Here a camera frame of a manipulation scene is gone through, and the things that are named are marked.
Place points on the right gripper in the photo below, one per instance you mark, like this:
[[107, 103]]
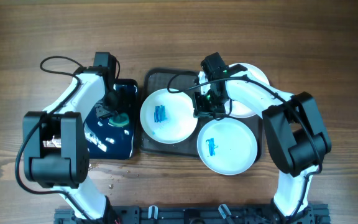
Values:
[[201, 111]]

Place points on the white plate bottom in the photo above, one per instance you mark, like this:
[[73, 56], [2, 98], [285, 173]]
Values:
[[227, 147]]

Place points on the black water tray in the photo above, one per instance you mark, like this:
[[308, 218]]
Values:
[[109, 142]]

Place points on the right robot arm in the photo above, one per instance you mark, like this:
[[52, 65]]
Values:
[[296, 136]]

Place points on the dark brown serving tray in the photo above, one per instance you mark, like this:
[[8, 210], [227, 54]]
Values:
[[157, 78]]

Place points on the green yellow sponge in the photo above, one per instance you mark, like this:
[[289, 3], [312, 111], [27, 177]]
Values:
[[119, 120]]

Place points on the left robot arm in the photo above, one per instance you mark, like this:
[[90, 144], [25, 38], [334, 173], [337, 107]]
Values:
[[54, 156]]

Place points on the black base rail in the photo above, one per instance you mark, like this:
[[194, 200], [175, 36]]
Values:
[[260, 213]]

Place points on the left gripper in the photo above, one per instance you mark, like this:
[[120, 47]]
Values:
[[102, 112]]

